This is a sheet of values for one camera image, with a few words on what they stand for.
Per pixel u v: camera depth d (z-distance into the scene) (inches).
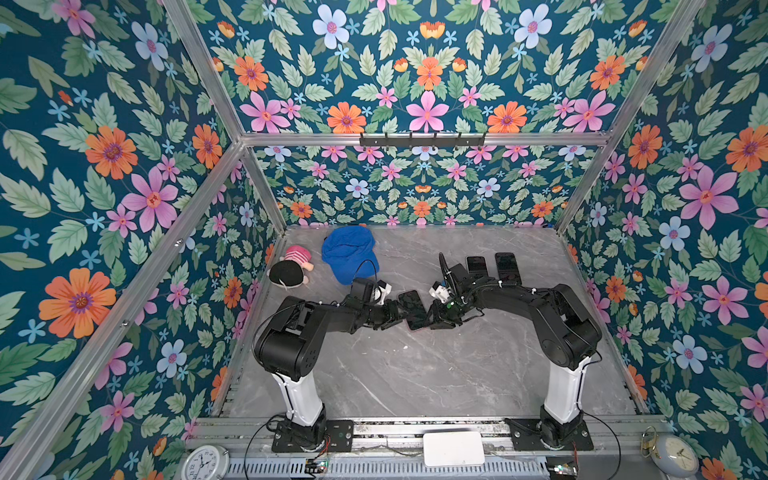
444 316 32.9
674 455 26.7
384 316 33.2
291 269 38.6
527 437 28.7
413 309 35.7
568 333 20.3
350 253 42.4
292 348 19.1
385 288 36.3
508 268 43.7
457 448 26.6
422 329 35.7
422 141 36.6
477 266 43.2
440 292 35.6
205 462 26.6
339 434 28.9
